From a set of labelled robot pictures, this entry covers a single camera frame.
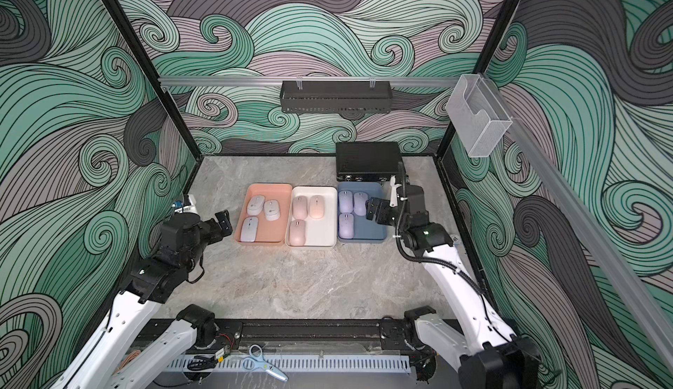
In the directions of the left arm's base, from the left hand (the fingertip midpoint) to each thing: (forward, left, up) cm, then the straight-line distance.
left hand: (213, 215), depth 73 cm
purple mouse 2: (+19, -45, -20) cm, 53 cm away
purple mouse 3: (+20, -39, -21) cm, 49 cm away
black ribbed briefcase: (+40, -50, -20) cm, 67 cm away
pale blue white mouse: (+7, -3, -22) cm, 23 cm away
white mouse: (+15, -11, -20) cm, 28 cm away
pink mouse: (+6, -21, -21) cm, 31 cm away
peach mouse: (+18, -28, -22) cm, 40 cm away
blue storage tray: (+8, -46, -23) cm, 52 cm away
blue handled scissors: (-32, -14, -23) cm, 42 cm away
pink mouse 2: (+17, -21, -22) cm, 35 cm away
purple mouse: (+8, -39, -20) cm, 45 cm away
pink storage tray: (+6, -11, -22) cm, 25 cm away
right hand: (+6, -48, -3) cm, 48 cm away
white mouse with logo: (+18, -4, -21) cm, 28 cm away
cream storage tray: (+7, -30, -23) cm, 38 cm away
